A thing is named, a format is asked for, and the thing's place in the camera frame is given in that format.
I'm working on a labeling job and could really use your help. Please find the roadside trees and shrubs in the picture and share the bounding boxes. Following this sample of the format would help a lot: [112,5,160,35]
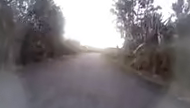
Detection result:
[101,0,190,100]

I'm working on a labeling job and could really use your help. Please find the dense roadside trees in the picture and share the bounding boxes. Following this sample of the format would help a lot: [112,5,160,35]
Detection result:
[0,0,89,82]

